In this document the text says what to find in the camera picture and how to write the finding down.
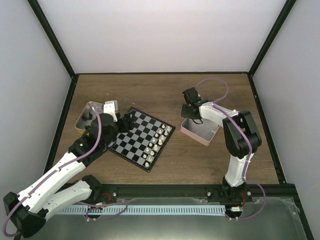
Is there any pink tin box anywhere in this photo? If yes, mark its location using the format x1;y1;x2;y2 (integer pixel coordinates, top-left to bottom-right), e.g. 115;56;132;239
180;118;221;146

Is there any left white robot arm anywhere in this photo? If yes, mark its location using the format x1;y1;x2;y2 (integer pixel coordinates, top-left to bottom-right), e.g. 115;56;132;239
3;112;135;238

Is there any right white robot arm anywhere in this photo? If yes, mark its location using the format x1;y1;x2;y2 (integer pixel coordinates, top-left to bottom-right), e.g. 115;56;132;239
180;101;262;202

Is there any black chess pieces pile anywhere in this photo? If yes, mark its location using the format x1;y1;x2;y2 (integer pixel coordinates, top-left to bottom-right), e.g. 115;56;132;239
81;112;93;130

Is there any black and white chessboard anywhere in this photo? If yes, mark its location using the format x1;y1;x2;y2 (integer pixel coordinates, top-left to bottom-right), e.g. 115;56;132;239
109;107;176;173

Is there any yellow tin box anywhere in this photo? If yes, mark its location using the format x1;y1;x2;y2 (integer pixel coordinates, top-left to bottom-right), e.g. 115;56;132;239
74;100;119;134

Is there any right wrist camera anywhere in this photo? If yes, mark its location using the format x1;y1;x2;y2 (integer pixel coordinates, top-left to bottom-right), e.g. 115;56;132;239
182;87;202;105

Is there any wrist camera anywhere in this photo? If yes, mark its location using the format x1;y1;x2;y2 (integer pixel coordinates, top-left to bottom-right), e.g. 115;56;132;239
103;100;119;122
182;87;202;105

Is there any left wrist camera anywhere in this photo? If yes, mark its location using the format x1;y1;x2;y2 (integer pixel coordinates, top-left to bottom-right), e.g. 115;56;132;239
103;100;119;122

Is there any light blue slotted cable duct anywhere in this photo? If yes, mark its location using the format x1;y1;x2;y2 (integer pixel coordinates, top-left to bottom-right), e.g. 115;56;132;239
58;205;226;217

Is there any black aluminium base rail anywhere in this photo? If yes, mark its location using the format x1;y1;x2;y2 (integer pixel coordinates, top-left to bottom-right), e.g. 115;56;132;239
96;184;298;204

